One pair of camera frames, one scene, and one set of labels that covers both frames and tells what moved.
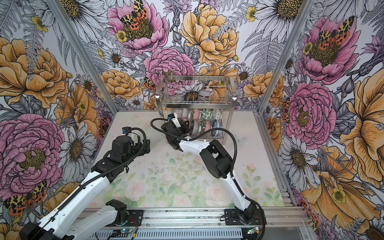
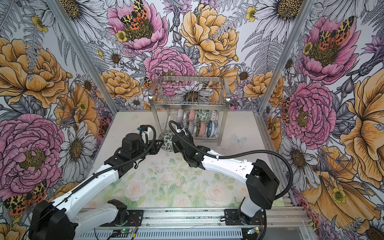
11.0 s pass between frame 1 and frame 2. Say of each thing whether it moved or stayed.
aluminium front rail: stayed
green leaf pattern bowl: moved
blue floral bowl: moved
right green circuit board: stayed
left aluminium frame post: stayed
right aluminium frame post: stayed
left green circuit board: stayed
